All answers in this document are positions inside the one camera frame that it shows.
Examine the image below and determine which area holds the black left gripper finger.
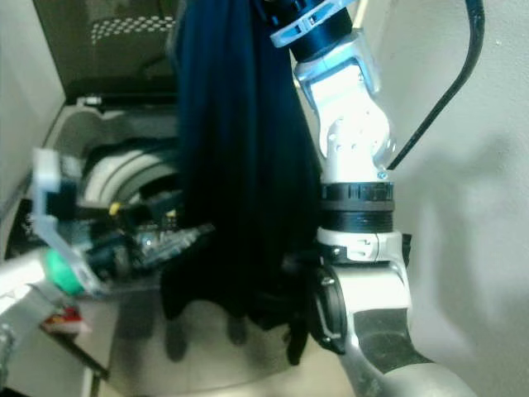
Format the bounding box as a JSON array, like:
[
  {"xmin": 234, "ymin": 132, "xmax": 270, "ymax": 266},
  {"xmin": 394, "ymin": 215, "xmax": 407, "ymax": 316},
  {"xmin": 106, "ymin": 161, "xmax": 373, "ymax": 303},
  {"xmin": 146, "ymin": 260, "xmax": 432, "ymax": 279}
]
[
  {"xmin": 114, "ymin": 194, "xmax": 184, "ymax": 228},
  {"xmin": 136, "ymin": 223, "xmax": 216, "ymax": 267}
]

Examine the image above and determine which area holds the dark garment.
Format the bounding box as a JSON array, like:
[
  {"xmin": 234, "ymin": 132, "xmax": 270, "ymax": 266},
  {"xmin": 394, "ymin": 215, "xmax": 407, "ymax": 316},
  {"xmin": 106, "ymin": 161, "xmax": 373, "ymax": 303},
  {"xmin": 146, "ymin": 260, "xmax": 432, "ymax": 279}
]
[{"xmin": 161, "ymin": 0, "xmax": 327, "ymax": 365}]

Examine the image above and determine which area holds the grey top-load washing machine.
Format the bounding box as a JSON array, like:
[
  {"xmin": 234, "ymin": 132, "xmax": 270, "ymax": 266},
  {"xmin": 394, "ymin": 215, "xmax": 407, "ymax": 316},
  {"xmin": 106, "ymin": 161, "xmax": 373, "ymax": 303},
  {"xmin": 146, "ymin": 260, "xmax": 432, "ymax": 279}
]
[{"xmin": 4, "ymin": 95, "xmax": 331, "ymax": 397}]

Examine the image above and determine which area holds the red round washer sticker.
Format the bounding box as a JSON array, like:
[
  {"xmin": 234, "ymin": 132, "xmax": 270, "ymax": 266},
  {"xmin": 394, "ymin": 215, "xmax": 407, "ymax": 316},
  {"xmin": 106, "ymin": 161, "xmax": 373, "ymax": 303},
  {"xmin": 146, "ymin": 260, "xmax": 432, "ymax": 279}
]
[{"xmin": 41, "ymin": 308, "xmax": 92, "ymax": 333}]

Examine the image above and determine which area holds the black washer control panel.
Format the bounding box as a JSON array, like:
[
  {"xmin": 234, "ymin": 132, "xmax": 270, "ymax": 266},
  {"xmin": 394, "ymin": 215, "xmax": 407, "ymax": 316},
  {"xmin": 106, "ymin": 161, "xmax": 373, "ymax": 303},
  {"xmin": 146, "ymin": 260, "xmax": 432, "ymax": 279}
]
[{"xmin": 4, "ymin": 192, "xmax": 191, "ymax": 261}]

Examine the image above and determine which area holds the dark tinted washer lid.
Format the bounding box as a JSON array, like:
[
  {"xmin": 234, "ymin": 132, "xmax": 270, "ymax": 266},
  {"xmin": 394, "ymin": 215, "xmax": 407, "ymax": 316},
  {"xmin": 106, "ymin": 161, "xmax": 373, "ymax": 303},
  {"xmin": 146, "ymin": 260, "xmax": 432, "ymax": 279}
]
[{"xmin": 33, "ymin": 0, "xmax": 191, "ymax": 102}]

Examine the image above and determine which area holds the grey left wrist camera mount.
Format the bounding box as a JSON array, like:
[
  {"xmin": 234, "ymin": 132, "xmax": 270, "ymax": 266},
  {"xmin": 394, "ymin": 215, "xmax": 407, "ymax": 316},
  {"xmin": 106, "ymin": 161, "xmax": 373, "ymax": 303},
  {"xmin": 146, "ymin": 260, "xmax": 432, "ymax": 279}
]
[{"xmin": 31, "ymin": 147, "xmax": 108, "ymax": 297}]

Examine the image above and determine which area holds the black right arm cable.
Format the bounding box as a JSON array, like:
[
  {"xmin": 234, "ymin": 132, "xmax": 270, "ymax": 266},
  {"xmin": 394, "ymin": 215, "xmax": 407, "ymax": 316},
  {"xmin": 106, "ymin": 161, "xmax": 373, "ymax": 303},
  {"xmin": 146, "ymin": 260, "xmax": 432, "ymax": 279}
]
[{"xmin": 384, "ymin": 0, "xmax": 487, "ymax": 170}]

